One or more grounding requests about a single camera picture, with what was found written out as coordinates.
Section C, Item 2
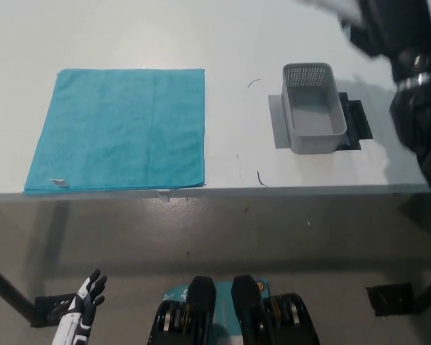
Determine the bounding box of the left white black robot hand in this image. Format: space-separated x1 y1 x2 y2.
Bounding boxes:
52 269 107 345

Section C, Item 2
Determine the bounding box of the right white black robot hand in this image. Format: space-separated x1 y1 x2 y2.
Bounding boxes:
339 0 431 86

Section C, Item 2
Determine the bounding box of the small grey perforated basket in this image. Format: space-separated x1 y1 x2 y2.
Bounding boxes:
282 63 348 156

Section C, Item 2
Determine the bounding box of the teal microfiber cloth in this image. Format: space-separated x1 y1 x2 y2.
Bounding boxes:
22 68 206 196

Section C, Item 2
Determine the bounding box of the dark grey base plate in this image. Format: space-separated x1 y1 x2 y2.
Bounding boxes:
335 92 374 148

